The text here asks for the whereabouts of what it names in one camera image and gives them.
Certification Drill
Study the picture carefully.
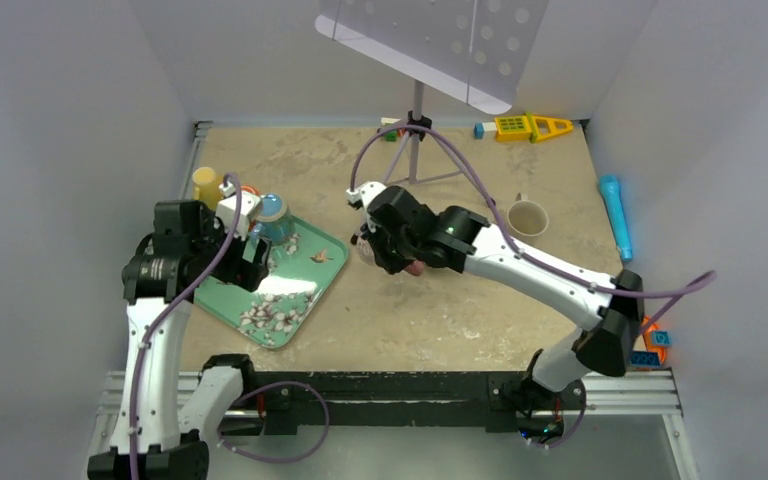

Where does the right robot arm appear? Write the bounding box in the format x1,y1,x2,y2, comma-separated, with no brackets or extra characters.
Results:
346,182,643,407

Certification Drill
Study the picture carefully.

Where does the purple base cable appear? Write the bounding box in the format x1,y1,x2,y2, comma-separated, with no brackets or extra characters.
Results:
216,382,329,465

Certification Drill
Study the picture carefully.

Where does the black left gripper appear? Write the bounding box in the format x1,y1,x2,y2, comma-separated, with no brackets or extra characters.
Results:
190,208,270,290

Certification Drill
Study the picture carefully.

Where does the blue butterfly mug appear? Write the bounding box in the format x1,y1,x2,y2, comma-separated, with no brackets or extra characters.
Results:
251,193,295,245

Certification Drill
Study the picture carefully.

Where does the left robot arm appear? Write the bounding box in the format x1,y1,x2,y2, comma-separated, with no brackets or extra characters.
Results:
87,192,271,479

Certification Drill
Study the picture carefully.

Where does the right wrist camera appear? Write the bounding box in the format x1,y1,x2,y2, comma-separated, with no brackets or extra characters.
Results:
345,181,387,210

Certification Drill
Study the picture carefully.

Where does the yellow green toy ramp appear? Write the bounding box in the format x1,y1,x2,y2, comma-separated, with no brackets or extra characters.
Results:
525,112,574,144

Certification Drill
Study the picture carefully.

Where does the small toy blocks pile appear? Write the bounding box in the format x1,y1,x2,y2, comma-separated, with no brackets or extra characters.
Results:
630,316,672,371

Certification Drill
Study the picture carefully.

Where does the orange mug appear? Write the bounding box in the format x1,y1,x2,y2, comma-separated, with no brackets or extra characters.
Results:
240,185,260,198

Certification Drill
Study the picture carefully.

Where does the yellow mug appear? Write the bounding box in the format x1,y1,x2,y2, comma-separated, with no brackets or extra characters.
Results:
191,167,223,211

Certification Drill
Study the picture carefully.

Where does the yellow toy grid block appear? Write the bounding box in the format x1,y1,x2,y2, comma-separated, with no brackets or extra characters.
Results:
494,115,533,143

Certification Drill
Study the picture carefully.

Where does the white music stand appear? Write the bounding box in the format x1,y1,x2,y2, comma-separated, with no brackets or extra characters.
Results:
314,0,551,187

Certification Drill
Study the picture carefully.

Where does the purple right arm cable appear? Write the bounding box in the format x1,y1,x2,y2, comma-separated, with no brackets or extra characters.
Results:
349,125,718,339

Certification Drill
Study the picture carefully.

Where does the blue toy flashlight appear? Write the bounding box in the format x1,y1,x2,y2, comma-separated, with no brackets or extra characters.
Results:
598,174,633,262

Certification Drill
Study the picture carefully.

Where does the blue white toy block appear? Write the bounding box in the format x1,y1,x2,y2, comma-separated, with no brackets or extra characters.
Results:
473,121,497,140

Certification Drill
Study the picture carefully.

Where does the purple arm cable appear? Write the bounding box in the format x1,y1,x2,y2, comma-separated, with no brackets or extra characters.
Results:
349,125,718,339
126,172,243,480

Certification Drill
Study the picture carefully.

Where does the green floral tray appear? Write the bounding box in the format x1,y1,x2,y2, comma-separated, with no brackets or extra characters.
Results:
195,216,349,349

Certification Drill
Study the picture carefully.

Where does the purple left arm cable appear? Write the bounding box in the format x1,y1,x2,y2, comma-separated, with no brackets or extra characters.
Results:
126,172,243,480

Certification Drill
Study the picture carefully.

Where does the pink skull mug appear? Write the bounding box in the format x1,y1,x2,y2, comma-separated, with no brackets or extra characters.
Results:
350,230,426,277

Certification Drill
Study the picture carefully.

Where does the cream coral shell mug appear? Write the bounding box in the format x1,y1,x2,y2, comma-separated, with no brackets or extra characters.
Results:
505,193,549,241

